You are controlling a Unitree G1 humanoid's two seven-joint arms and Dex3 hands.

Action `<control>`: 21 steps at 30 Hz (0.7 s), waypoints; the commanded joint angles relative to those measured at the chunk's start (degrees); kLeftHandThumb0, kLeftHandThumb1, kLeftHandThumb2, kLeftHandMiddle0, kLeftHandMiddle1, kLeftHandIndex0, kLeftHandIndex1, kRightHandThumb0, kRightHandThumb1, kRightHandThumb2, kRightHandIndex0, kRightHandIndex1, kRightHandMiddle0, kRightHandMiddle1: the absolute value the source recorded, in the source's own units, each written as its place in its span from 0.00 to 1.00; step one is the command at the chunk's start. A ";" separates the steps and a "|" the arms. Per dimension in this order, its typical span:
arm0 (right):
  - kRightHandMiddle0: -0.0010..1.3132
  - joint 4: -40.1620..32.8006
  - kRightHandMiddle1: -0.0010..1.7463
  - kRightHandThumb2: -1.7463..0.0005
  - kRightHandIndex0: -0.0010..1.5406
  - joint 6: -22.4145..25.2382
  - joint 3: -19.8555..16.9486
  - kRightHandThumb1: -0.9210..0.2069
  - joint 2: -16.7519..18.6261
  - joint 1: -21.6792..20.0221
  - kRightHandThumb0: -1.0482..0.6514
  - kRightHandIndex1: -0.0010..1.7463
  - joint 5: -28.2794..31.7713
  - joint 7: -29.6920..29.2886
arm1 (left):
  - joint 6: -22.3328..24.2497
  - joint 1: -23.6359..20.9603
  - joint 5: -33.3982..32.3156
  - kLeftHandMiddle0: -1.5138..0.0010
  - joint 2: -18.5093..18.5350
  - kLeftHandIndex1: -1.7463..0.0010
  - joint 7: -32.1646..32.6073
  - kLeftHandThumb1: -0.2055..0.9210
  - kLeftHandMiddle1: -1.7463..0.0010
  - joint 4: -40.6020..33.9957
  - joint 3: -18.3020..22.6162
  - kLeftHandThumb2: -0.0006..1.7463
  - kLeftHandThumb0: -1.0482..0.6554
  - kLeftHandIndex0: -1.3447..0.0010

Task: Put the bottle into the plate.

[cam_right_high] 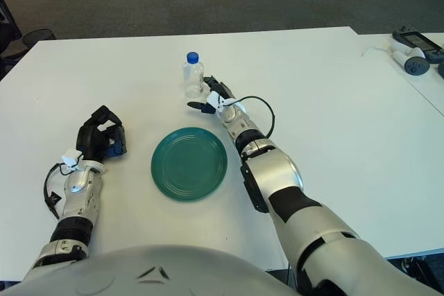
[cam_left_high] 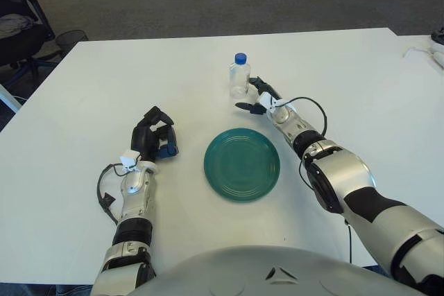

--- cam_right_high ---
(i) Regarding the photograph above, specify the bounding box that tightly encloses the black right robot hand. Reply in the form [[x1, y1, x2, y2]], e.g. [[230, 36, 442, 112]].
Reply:
[[187, 74, 237, 115]]

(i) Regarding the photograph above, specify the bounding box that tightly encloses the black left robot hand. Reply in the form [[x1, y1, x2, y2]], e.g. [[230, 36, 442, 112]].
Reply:
[[76, 105, 128, 164]]

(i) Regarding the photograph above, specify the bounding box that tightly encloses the clear bottle with blue cap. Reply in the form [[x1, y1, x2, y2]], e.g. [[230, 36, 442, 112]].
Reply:
[[182, 51, 205, 98]]

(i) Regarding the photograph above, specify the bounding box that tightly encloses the green round plate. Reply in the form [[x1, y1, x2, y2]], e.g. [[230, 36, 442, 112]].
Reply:
[[151, 127, 229, 202]]

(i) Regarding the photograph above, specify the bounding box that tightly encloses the black office chair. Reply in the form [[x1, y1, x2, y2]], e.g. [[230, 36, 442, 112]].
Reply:
[[0, 0, 24, 78]]

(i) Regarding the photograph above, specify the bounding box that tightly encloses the grey robot torso shell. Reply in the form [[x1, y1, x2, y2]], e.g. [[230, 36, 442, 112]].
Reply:
[[0, 244, 299, 296]]

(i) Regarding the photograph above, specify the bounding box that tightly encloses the white and grey VR controller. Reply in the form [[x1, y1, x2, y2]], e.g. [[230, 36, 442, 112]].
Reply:
[[391, 42, 431, 77]]

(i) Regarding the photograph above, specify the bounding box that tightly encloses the black handheld remote with screen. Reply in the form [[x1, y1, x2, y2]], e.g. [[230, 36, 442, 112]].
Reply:
[[391, 26, 444, 64]]

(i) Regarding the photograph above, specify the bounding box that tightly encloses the black table base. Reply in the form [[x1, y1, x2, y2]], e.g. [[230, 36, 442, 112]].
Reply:
[[400, 257, 444, 296]]

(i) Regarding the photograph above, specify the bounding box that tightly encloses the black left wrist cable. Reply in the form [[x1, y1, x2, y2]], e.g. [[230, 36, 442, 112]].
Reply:
[[43, 163, 67, 220]]

